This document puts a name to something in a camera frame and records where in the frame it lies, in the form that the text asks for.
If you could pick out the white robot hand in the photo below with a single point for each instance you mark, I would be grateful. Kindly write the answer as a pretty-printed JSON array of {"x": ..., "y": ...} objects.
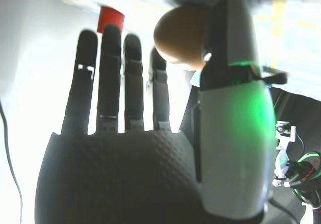
[{"x": 113, "y": 178}]

